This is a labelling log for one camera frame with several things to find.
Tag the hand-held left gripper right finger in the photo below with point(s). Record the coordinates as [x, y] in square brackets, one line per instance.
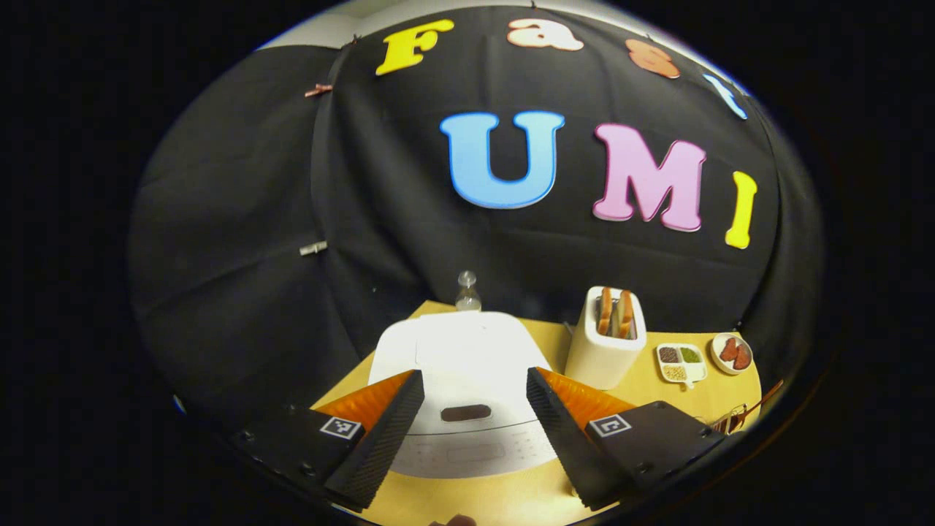
[562, 446]

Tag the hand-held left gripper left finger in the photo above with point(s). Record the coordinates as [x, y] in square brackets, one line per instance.
[380, 446]

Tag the white rice cooker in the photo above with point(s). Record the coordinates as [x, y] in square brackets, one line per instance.
[467, 351]

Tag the brown wooden spoon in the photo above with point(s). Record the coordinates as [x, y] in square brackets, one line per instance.
[763, 398]

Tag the white toaster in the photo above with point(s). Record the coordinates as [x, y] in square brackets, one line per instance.
[599, 365]

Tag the toast bread slice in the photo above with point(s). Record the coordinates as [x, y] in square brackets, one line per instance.
[605, 312]
[626, 314]

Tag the white divided grain dish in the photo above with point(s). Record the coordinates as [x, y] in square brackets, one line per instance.
[697, 371]

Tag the small clear glass bottle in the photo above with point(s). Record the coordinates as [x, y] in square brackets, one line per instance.
[467, 299]

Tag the white round plate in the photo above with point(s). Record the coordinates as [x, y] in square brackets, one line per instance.
[715, 345]

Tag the red meat piece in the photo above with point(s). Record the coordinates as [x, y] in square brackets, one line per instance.
[729, 351]
[743, 357]

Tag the silver cloth clip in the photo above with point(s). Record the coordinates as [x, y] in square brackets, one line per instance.
[313, 248]

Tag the pink cloth clip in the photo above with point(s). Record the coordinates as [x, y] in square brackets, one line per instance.
[318, 90]

